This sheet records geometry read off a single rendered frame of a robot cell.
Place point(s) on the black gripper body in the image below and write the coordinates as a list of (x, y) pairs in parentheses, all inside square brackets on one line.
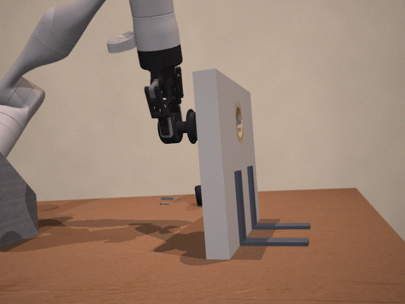
[(161, 64)]

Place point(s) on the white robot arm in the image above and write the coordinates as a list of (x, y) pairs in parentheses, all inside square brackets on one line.
[(54, 37)]

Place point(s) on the grey door panel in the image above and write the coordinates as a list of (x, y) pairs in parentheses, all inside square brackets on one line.
[(224, 147)]

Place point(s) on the black door knob with grey square spindle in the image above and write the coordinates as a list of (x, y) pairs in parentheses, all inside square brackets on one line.
[(180, 127)]

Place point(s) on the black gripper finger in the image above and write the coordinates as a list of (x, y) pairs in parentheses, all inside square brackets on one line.
[(178, 94), (154, 98)]

